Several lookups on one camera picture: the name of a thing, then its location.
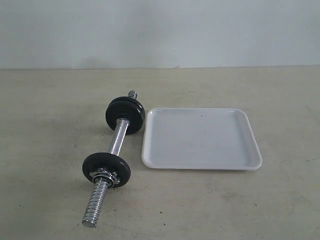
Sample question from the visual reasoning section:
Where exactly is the chrome collar nut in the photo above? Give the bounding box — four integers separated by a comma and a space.
90, 168, 121, 188

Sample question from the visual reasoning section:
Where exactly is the chrome threaded dumbbell bar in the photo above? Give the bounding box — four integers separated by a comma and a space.
82, 90, 138, 228

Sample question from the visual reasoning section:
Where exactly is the white rectangular plastic tray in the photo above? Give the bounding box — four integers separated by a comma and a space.
141, 107, 263, 171

